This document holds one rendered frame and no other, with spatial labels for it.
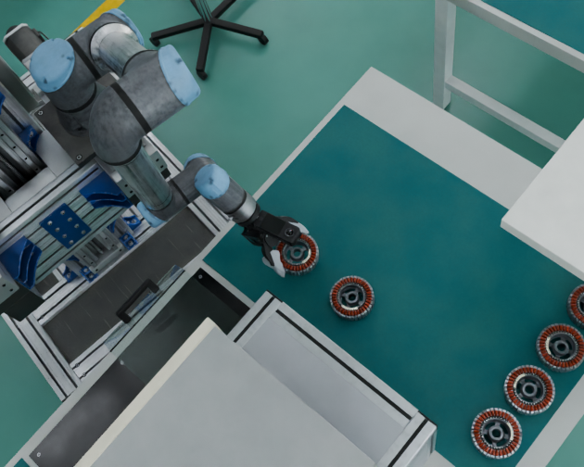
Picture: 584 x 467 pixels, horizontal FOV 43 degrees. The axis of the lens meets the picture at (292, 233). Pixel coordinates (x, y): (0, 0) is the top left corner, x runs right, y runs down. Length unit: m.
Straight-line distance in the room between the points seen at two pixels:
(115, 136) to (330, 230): 0.75
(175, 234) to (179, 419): 1.46
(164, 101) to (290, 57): 1.84
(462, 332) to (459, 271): 0.16
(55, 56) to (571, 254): 1.21
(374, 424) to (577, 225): 0.54
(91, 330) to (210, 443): 1.45
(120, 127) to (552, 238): 0.84
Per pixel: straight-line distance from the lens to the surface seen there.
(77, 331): 2.71
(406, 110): 2.14
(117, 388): 1.97
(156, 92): 1.43
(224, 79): 3.25
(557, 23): 2.34
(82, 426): 1.99
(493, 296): 1.91
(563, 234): 1.49
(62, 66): 1.81
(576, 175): 1.55
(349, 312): 1.86
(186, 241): 2.68
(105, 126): 1.44
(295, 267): 1.86
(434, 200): 2.00
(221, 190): 1.70
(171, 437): 1.32
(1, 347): 3.08
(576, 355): 1.86
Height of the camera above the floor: 2.55
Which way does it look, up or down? 65 degrees down
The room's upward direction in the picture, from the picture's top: 22 degrees counter-clockwise
